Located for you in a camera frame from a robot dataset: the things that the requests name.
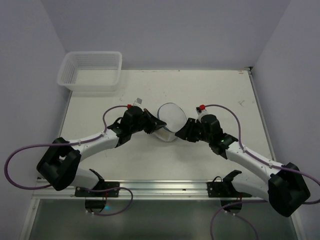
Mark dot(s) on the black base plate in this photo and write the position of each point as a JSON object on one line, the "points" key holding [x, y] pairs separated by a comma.
{"points": [[223, 188], [113, 191]]}

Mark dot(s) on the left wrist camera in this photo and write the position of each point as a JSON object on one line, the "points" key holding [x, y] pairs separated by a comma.
{"points": [[136, 103]]}

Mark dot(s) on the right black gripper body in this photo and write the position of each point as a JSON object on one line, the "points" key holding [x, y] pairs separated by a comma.
{"points": [[191, 130]]}

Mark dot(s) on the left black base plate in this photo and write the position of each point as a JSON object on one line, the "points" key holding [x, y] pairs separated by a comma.
{"points": [[113, 191]]}

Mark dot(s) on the white plastic mesh basket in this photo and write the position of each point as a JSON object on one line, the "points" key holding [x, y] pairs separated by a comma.
{"points": [[91, 71]]}

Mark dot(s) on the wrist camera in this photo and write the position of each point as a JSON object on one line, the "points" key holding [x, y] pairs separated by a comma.
{"points": [[136, 103], [201, 111]]}

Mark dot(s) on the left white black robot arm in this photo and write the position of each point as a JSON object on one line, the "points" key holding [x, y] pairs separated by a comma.
{"points": [[60, 163]]}

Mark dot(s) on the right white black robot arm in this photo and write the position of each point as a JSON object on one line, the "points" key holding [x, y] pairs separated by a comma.
{"points": [[286, 191]]}

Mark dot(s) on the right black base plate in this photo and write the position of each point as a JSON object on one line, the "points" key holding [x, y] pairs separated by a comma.
{"points": [[223, 188]]}

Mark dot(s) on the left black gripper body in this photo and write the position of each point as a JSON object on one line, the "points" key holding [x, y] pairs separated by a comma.
{"points": [[147, 120]]}

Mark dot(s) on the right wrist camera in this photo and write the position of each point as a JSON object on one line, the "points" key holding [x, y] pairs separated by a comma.
{"points": [[201, 111]]}

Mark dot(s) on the aluminium mounting rail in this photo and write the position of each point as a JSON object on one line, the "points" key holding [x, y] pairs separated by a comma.
{"points": [[163, 190]]}

